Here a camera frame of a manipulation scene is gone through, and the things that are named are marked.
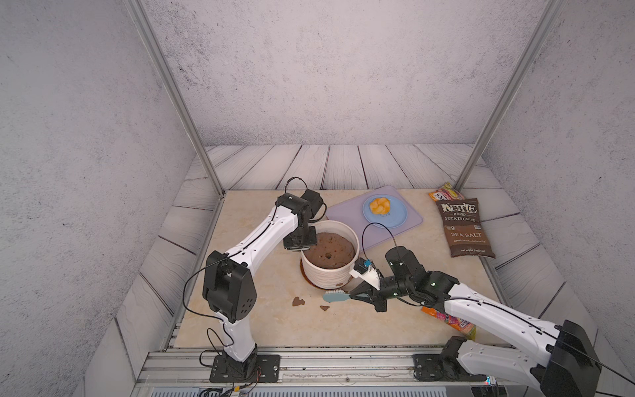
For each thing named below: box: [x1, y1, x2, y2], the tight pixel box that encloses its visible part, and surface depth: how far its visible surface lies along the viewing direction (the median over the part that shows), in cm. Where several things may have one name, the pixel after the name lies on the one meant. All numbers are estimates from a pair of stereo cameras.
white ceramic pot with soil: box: [300, 220, 361, 291], surface depth 88 cm
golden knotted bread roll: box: [369, 196, 392, 216], surface depth 113 cm
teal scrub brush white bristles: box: [322, 289, 351, 303], surface depth 76 cm
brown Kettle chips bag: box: [435, 197, 497, 259], surface depth 107 cm
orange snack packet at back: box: [428, 181, 466, 202], surface depth 117 cm
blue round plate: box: [362, 194, 408, 230], surface depth 113 cm
